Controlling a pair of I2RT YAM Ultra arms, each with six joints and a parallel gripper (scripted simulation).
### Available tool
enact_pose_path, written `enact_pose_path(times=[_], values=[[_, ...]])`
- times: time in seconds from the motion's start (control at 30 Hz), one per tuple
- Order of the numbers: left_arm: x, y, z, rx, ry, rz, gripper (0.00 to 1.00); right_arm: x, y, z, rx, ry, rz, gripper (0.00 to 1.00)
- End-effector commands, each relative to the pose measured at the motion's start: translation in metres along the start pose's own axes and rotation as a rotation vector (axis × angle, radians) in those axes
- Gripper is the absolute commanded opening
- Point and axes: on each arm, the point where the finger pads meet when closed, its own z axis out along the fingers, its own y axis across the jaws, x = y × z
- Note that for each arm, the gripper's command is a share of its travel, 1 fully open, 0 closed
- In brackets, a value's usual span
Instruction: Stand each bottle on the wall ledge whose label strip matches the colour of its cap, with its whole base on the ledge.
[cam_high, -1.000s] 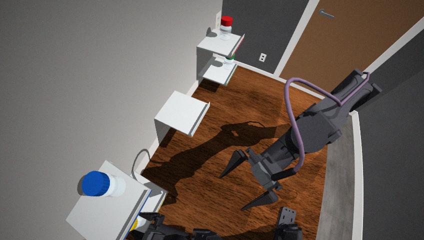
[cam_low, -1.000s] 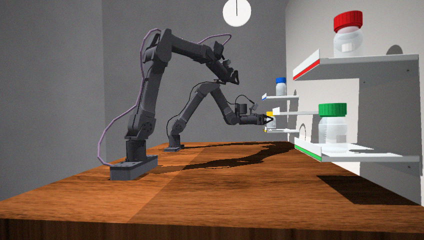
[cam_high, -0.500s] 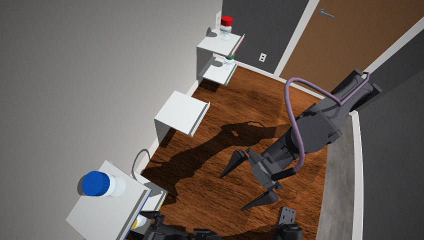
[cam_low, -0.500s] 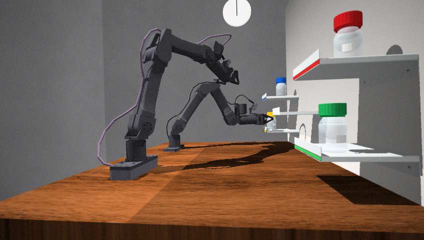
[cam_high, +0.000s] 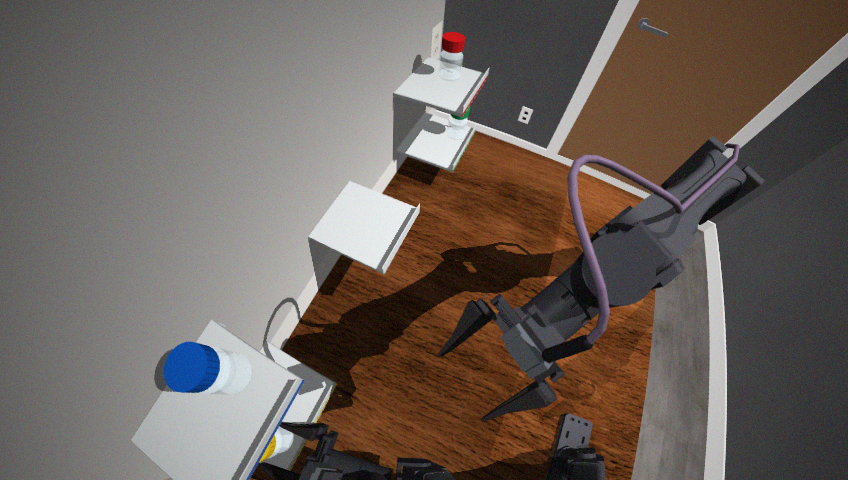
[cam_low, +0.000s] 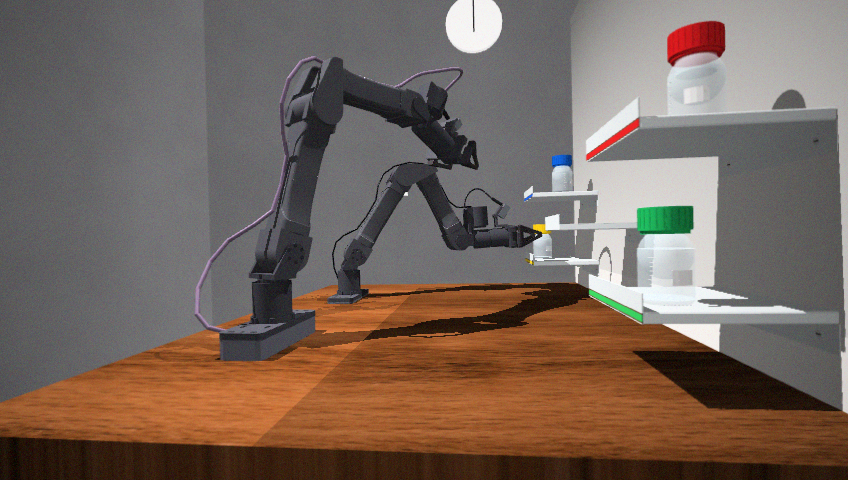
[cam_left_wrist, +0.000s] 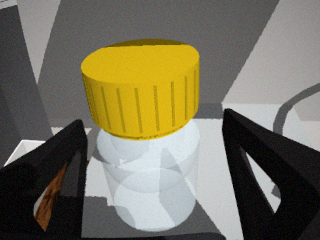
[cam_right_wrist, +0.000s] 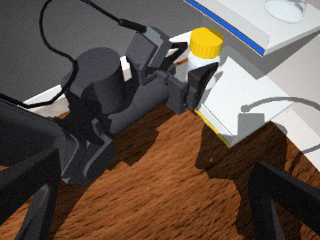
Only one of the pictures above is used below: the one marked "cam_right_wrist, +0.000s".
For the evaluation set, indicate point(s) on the white bottle with blue cap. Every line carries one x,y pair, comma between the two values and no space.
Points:
287,11

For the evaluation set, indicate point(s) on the white bottle with yellow cap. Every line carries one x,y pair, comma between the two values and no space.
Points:
205,46

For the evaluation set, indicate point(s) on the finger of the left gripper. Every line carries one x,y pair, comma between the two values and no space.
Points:
182,47
195,76

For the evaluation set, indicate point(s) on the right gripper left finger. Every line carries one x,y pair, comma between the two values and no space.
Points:
24,179

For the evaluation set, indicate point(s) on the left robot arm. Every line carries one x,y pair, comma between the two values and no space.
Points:
95,86

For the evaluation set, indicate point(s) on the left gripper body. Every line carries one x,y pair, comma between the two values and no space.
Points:
155,86

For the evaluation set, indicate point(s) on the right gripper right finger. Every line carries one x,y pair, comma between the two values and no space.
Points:
299,198

